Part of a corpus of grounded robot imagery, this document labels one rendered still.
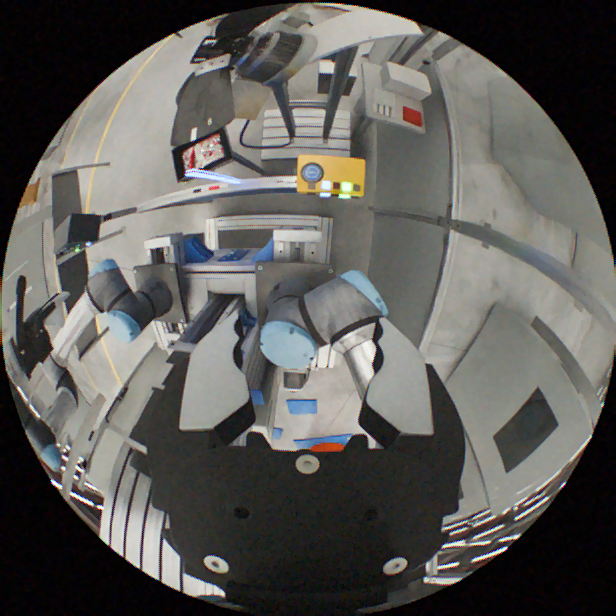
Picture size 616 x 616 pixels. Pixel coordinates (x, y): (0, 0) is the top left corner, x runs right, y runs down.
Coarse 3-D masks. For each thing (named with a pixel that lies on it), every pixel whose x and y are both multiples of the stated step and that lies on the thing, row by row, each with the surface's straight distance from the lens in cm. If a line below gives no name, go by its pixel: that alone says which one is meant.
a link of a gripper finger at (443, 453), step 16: (432, 368) 10; (432, 384) 9; (432, 400) 9; (448, 400) 9; (448, 416) 8; (448, 432) 8; (400, 448) 7; (416, 448) 7; (432, 448) 7; (448, 448) 8; (464, 448) 8; (432, 464) 7; (448, 464) 8; (448, 480) 7; (448, 496) 7; (368, 512) 7; (448, 512) 7
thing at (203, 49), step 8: (208, 40) 67; (240, 40) 70; (248, 40) 67; (200, 48) 66; (208, 48) 66; (216, 48) 66; (224, 48) 66; (232, 48) 68; (240, 48) 65; (192, 56) 76; (200, 56) 66; (208, 56) 66; (216, 56) 67; (232, 56) 67; (240, 56) 66; (232, 64) 69
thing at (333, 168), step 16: (304, 160) 53; (320, 160) 53; (336, 160) 53; (352, 160) 54; (304, 176) 52; (320, 176) 52; (336, 176) 53; (352, 176) 53; (304, 192) 53; (320, 192) 52; (336, 192) 52; (352, 192) 53
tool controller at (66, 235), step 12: (72, 216) 91; (84, 216) 94; (96, 216) 97; (60, 228) 104; (72, 228) 90; (84, 228) 93; (96, 228) 96; (60, 240) 100; (72, 240) 90; (84, 240) 93; (96, 240) 96; (60, 252) 110
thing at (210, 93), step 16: (192, 80) 64; (208, 80) 60; (224, 80) 57; (192, 96) 60; (208, 96) 56; (224, 96) 53; (176, 112) 63; (192, 112) 57; (208, 112) 53; (224, 112) 50; (176, 128) 61; (192, 128) 55; (208, 128) 51; (176, 144) 60
